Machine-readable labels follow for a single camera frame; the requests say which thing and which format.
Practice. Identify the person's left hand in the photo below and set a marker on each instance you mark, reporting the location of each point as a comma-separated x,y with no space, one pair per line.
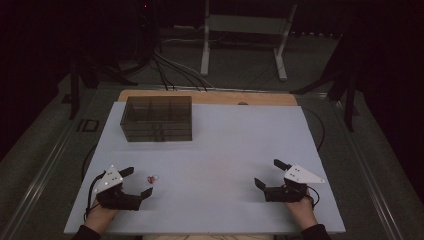
98,216

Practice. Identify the person's right hand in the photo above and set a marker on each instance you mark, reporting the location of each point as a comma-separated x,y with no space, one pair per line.
304,213

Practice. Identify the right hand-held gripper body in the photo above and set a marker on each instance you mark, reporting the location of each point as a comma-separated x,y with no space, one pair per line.
286,194

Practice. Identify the black stand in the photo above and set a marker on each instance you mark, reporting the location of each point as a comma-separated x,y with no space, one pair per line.
74,96
349,100

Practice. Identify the dark transparent drawer box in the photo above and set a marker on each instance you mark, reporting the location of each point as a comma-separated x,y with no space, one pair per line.
156,118

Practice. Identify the white metal stand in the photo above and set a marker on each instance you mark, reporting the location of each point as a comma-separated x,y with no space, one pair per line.
246,24

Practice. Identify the metal floor rail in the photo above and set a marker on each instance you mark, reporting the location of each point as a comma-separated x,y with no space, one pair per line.
370,180
43,180

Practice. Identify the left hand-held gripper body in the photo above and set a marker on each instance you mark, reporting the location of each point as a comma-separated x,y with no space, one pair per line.
116,200

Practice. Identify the white board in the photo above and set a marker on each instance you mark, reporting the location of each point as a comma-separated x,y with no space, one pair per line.
213,156

